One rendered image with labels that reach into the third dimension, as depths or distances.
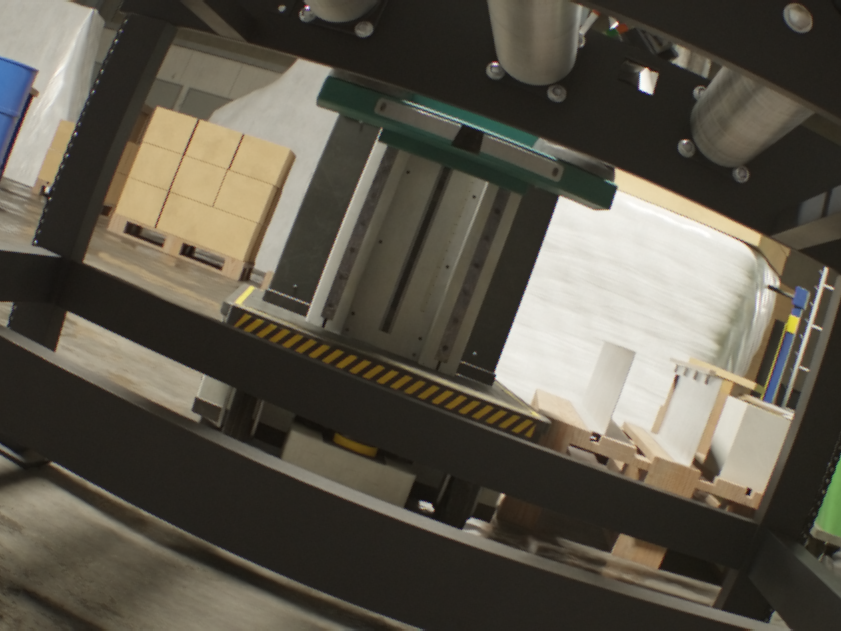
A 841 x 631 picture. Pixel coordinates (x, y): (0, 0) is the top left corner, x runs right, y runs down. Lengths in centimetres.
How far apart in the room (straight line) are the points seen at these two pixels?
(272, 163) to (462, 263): 705
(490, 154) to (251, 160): 727
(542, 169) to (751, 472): 115
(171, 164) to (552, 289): 531
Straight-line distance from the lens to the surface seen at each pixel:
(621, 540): 350
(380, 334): 304
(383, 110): 280
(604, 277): 519
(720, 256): 510
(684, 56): 274
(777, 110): 133
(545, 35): 150
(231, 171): 1003
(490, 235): 301
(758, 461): 356
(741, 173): 190
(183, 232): 1006
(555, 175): 284
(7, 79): 707
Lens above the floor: 50
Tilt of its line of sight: 2 degrees down
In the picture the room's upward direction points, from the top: 21 degrees clockwise
